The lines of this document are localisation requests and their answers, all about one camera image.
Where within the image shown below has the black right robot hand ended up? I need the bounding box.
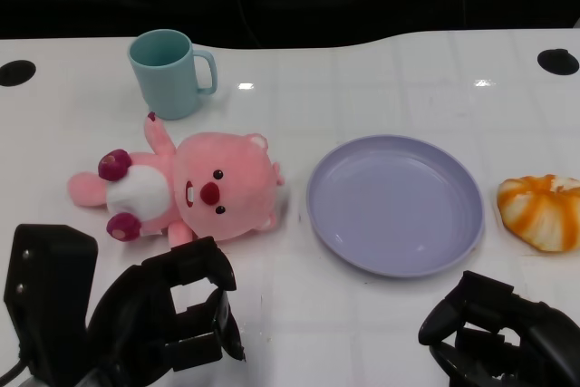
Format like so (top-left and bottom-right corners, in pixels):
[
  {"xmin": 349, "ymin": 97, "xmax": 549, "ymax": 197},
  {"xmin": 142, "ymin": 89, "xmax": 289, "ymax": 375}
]
[{"xmin": 417, "ymin": 270, "xmax": 580, "ymax": 387}]

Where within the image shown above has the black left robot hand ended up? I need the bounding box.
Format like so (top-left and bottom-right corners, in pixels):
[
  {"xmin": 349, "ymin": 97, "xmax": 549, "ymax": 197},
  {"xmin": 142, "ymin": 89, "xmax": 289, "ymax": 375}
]
[{"xmin": 3, "ymin": 223, "xmax": 248, "ymax": 387}]

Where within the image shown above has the pink plush beaver doll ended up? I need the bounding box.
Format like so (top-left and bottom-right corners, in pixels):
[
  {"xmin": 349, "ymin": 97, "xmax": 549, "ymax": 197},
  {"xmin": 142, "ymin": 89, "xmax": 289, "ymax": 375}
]
[{"xmin": 67, "ymin": 111, "xmax": 286, "ymax": 244}]

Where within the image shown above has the lavender plastic plate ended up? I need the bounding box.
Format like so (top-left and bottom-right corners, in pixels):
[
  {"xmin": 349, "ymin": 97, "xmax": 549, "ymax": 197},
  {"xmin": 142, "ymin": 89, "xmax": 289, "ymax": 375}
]
[{"xmin": 305, "ymin": 133, "xmax": 486, "ymax": 279}]

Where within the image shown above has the orange striped bread toy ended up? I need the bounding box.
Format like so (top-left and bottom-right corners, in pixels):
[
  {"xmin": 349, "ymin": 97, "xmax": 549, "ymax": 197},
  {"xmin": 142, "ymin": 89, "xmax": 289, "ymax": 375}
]
[{"xmin": 497, "ymin": 173, "xmax": 580, "ymax": 253}]

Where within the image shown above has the teal plastic mug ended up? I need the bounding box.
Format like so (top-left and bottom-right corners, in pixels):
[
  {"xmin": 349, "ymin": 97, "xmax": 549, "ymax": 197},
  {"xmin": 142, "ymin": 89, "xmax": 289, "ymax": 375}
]
[{"xmin": 127, "ymin": 28, "xmax": 218, "ymax": 121}]

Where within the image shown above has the black table cable grommet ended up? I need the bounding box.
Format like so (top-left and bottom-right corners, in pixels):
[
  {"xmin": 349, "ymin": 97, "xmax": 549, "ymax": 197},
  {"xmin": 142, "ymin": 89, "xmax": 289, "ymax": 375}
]
[
  {"xmin": 0, "ymin": 59, "xmax": 36, "ymax": 87},
  {"xmin": 536, "ymin": 48, "xmax": 580, "ymax": 74}
]

